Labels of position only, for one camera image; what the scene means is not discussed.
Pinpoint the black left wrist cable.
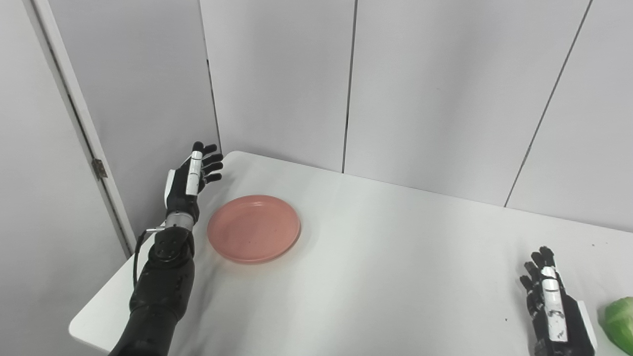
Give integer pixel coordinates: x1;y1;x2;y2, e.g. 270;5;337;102
132;226;167;288

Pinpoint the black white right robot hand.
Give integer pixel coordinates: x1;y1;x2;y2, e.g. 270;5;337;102
519;246;598;356

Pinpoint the pink round plate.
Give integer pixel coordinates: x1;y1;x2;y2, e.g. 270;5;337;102
207;195;301;264

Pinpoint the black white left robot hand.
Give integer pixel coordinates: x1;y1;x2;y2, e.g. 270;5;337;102
164;142;224;219

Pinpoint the green white cabbage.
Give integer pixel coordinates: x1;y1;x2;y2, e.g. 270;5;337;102
598;297;633;353

